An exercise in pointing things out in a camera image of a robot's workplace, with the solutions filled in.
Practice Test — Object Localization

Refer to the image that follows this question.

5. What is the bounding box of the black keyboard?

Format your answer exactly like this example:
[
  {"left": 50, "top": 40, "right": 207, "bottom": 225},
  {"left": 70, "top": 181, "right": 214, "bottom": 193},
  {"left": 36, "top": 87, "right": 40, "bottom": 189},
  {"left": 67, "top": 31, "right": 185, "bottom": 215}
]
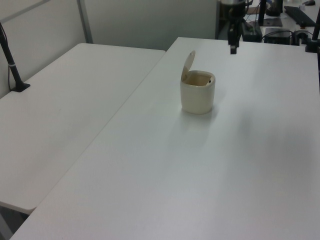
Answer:
[{"left": 283, "top": 5, "right": 317, "bottom": 27}]

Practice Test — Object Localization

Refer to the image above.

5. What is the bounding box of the black camera pole with base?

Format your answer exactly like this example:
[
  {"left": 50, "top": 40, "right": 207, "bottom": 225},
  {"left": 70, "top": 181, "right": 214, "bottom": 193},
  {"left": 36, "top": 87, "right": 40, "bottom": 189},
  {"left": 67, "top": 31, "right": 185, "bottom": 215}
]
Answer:
[{"left": 0, "top": 21, "right": 31, "bottom": 93}]

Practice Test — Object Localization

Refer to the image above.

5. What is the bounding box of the black electronics box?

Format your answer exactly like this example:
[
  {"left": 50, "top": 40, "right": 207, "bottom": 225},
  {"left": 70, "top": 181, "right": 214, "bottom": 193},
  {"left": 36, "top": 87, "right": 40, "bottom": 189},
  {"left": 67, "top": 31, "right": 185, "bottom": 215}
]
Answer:
[{"left": 263, "top": 27, "right": 293, "bottom": 45}]

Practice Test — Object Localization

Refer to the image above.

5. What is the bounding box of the black clamped camera pole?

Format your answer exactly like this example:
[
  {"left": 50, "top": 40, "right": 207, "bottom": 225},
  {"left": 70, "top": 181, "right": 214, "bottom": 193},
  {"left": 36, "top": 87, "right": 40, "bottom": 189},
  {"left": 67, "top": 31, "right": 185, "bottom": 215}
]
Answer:
[{"left": 304, "top": 0, "right": 320, "bottom": 53}]

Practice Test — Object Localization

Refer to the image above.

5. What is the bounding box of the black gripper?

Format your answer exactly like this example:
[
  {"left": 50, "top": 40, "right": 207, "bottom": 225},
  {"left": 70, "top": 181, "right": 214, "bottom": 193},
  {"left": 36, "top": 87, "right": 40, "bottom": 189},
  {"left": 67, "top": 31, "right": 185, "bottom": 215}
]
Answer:
[{"left": 220, "top": 0, "right": 249, "bottom": 55}]

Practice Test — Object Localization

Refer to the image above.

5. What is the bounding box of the white side table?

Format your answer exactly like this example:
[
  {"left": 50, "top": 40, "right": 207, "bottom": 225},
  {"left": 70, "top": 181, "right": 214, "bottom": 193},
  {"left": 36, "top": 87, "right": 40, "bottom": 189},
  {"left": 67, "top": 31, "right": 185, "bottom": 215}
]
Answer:
[{"left": 0, "top": 42, "right": 167, "bottom": 211}]

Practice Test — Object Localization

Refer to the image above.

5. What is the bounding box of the dark flat pad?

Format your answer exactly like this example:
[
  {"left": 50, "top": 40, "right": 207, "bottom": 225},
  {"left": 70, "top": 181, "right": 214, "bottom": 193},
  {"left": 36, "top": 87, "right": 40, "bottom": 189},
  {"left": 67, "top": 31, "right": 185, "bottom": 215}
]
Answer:
[{"left": 260, "top": 18, "right": 284, "bottom": 27}]

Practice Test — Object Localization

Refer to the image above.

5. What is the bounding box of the black monitor stand pole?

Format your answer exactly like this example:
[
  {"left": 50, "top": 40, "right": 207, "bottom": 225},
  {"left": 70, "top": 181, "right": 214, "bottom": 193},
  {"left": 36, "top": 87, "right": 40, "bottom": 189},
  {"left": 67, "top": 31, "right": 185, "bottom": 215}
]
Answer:
[{"left": 258, "top": 0, "right": 268, "bottom": 27}]

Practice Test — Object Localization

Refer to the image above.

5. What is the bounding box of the cream round trash bin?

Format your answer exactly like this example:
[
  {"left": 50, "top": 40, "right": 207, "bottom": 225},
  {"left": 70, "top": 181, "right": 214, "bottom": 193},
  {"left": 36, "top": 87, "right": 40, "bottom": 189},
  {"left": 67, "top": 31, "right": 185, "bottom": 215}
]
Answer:
[{"left": 180, "top": 49, "right": 217, "bottom": 115}]

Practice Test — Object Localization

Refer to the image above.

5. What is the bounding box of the grey aluminium partition post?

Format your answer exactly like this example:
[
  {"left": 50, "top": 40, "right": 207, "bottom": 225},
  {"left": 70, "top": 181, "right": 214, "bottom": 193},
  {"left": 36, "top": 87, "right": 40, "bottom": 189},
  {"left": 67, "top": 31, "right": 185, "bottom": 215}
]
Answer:
[{"left": 76, "top": 0, "right": 94, "bottom": 45}]

